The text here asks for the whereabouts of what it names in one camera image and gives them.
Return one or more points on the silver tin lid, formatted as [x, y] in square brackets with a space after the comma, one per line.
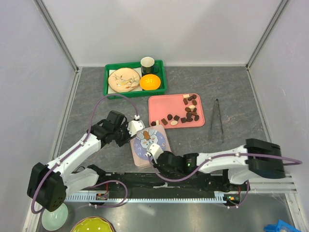
[146, 137]

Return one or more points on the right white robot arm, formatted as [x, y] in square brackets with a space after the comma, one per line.
[242, 163]

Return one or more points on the dark green mug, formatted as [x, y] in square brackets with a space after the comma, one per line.
[148, 66]

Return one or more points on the light blue cable duct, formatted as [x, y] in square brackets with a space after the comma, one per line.
[93, 197]

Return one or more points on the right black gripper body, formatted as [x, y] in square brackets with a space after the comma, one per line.
[166, 172]

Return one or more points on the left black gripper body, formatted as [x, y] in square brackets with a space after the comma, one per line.
[122, 135]

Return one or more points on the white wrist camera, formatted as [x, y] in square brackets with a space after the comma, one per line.
[135, 126]
[154, 150]

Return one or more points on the pink chocolate tin box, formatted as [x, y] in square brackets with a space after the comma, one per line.
[144, 167]

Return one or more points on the beige floral plate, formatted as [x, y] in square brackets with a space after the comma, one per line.
[124, 80]

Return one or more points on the blue plastic object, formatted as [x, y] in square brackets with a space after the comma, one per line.
[280, 226]

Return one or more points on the green plastic crate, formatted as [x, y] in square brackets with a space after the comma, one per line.
[138, 92]

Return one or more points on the pale green bowl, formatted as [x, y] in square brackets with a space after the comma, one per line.
[53, 221]

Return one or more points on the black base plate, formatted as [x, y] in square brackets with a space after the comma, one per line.
[150, 186]

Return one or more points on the orange bowl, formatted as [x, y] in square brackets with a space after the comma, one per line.
[150, 82]

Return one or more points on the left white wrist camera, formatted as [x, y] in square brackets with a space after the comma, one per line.
[135, 126]

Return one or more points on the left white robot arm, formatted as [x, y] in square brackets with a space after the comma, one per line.
[51, 183]

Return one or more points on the metal serving tongs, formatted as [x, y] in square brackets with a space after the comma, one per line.
[216, 115]

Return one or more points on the yellow bowl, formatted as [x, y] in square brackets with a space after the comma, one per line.
[93, 224]

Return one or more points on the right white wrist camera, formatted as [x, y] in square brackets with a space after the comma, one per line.
[154, 150]

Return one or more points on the pink plastic tray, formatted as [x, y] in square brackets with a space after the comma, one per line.
[176, 111]

